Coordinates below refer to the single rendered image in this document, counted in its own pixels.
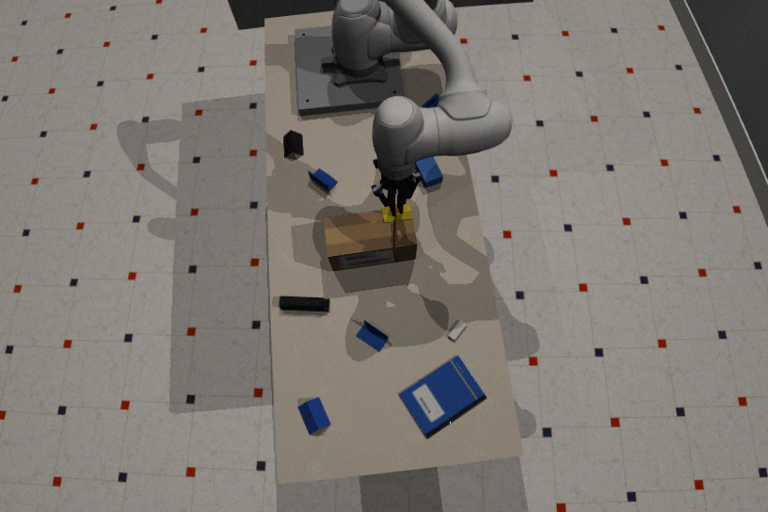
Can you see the blue notebook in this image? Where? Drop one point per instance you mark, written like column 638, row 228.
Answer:
column 442, row 396

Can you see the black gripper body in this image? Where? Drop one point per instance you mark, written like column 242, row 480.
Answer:
column 389, row 184

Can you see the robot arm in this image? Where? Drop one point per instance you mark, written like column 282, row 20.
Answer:
column 465, row 120

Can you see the brown cardboard box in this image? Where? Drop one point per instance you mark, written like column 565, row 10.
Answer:
column 363, row 239

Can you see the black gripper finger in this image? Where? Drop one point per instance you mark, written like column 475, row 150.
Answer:
column 407, row 191
column 389, row 201

